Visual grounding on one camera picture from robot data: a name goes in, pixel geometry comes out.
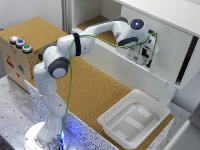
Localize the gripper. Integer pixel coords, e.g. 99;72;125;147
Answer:
126;33;161;69

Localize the white cabinet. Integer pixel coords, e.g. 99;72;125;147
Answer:
70;0;200;108

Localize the white plastic box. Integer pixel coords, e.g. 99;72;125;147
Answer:
96;88;172;150

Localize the wooden drawer box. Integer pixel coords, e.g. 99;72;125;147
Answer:
0;16;70;92

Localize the green button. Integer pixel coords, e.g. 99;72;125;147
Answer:
21;43;34;54

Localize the blue button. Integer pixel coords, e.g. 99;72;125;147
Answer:
15;38;26;48

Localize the red button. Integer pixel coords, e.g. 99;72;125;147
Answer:
9;34;20;45

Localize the black door handle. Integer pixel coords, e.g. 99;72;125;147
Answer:
175;34;200;85

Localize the green cable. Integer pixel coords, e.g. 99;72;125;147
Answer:
56;30;159;150

